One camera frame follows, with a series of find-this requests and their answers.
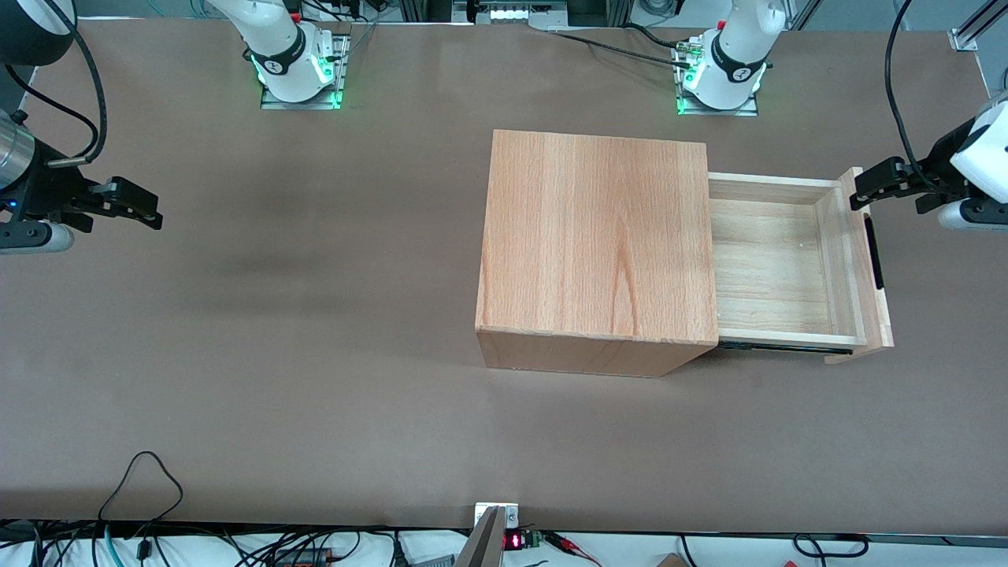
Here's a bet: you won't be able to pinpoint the white power strip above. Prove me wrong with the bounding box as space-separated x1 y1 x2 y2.
470 0 570 25

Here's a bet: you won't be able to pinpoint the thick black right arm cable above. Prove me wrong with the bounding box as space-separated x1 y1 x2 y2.
57 0 109 165

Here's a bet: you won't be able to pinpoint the right wrist grey camera box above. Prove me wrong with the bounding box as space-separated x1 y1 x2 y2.
0 223 76 255

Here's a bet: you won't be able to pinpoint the long black table cable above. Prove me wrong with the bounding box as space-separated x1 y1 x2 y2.
545 30 699 70

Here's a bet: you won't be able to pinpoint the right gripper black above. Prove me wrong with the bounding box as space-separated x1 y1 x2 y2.
0 154 165 233

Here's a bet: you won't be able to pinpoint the black coiled cable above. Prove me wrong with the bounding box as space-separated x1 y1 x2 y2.
791 533 870 559

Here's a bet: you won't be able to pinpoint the small metal mounting bracket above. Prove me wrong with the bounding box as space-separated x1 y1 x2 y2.
473 502 521 531

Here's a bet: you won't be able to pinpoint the tan mounting bar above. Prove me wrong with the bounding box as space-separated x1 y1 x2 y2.
454 506 507 567

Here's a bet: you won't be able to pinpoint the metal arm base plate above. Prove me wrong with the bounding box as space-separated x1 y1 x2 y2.
673 39 761 117
260 31 349 111

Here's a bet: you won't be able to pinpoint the wooden drawer with black handle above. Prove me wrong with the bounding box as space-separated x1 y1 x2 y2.
707 167 896 366

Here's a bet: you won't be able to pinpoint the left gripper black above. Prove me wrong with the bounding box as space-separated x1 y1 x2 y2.
849 118 982 215

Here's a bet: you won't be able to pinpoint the orange black device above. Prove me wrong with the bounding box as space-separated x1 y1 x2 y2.
270 547 333 567

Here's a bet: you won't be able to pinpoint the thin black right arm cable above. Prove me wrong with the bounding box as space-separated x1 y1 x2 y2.
4 65 100 155

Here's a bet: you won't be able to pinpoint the black metal drawer handle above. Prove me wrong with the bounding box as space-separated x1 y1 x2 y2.
863 216 886 291

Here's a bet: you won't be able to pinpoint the black looped cable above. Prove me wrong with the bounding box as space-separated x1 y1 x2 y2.
98 450 185 527

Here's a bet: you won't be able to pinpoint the red clip test leads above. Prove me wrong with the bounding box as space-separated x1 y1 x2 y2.
543 531 603 567

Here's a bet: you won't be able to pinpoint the short black table cable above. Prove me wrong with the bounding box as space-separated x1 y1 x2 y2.
621 23 687 50

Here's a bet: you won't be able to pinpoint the wooden drawer cabinet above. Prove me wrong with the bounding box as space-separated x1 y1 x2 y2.
475 129 720 379

